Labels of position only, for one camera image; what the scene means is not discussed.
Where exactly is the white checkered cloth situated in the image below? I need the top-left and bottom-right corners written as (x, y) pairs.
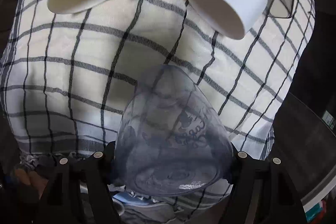
top-left (0, 0), bottom-right (316, 224)

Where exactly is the clear glass cup with print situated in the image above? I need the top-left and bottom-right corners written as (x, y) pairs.
top-left (113, 65), bottom-right (234, 197)

